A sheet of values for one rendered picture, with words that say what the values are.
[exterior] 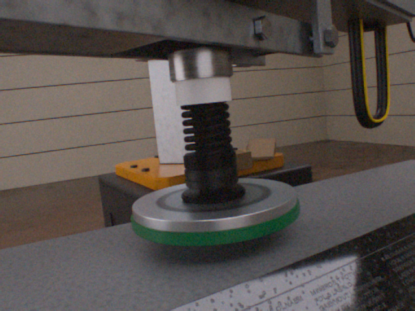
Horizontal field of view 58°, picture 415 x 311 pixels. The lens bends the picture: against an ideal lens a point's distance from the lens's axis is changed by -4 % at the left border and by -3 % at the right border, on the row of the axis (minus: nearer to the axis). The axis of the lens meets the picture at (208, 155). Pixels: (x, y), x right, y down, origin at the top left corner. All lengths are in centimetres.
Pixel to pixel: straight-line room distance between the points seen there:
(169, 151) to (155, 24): 103
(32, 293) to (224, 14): 37
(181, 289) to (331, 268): 17
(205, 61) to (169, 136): 92
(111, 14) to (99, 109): 613
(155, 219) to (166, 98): 95
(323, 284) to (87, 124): 611
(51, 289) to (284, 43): 42
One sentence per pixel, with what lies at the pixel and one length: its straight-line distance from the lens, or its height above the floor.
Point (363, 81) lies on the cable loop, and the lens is 98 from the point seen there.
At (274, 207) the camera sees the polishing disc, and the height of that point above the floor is 86.
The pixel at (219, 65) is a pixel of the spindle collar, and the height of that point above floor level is 102.
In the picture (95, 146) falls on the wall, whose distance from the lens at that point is 647.
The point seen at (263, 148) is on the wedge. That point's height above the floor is 81.
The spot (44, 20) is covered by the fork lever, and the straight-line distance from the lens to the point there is 31.
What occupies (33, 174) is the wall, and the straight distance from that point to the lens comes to 648.
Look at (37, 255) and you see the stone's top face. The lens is 57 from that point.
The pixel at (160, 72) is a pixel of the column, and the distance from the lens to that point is 137.
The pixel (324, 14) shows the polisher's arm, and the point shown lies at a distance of 63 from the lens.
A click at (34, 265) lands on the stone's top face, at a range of 54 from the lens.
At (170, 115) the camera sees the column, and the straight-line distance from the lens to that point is 135.
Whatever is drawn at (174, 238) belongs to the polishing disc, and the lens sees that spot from 42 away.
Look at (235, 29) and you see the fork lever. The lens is 47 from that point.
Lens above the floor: 98
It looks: 8 degrees down
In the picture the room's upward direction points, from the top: 6 degrees counter-clockwise
